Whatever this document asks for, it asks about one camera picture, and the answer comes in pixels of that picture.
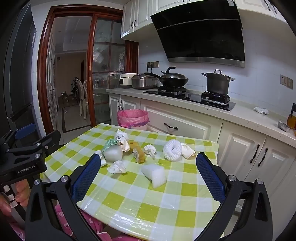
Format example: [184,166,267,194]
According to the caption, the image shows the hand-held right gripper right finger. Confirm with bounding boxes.
[195,152,273,241]

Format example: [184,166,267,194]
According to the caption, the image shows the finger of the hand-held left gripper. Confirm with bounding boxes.
[0,123,36,149]
[6,130,61,161]

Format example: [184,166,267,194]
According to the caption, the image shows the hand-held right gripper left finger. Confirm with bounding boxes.
[24,153,109,241]

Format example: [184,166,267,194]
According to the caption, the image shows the small white foam piece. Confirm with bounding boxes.
[94,150,107,166]

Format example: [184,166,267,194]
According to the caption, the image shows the white foam fruit net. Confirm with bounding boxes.
[163,139,183,161]

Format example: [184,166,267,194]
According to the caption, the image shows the yellow sponge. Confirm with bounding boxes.
[128,140,145,164]

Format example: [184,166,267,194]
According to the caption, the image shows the bin with pink bag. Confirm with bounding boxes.
[117,109,150,131]

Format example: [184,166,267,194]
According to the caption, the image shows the person's left hand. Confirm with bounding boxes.
[0,179,31,217]

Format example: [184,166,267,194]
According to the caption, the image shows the crumpled white tissue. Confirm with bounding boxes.
[107,160,127,175]

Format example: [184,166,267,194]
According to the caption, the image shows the flattened white paper cup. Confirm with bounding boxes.
[180,142,197,160]

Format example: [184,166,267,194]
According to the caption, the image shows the white hallway cabinet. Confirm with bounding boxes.
[46,35,59,131]

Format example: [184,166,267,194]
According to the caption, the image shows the pink printed pyjama trousers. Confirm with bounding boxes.
[9,199,139,241]

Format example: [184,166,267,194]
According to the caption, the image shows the crumpled printed paper cup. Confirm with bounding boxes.
[115,129,131,153]

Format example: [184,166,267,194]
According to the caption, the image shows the white foam block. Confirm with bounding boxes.
[141,164,167,189]

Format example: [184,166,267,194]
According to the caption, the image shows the black refrigerator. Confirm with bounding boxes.
[0,4,48,145]

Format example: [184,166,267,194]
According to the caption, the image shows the white kitchen base cabinet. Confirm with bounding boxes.
[107,88,296,209]

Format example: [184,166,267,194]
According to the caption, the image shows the green checked tablecloth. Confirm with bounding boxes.
[39,123,220,241]

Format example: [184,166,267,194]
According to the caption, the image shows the twisted white tissue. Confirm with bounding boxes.
[144,144,157,158]

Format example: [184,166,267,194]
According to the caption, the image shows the wooden glass sliding door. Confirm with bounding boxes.
[87,13,139,127]

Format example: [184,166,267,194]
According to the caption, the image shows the black gas hob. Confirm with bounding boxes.
[143,85,236,112]

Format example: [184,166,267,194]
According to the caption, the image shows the crumpled white plastic bag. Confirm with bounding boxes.
[253,106,270,115]

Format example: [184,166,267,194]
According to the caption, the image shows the grey stock pot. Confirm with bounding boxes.
[201,69,236,95]

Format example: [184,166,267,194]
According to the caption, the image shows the white rice cooker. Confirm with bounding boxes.
[119,72,138,89]

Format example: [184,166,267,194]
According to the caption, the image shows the amber bottle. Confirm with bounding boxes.
[287,108,296,136]

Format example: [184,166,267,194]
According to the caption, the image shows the black wok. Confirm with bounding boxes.
[144,66,189,87]

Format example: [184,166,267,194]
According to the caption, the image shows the silver rice cooker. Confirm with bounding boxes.
[131,74,160,90]

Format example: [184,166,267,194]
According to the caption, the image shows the black range hood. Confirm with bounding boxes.
[150,0,246,68]

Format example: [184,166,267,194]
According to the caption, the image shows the wooden door frame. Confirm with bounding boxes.
[38,5,124,139]

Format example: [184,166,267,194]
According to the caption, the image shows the white wall cabinet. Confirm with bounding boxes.
[120,0,192,39]
[236,0,287,25]

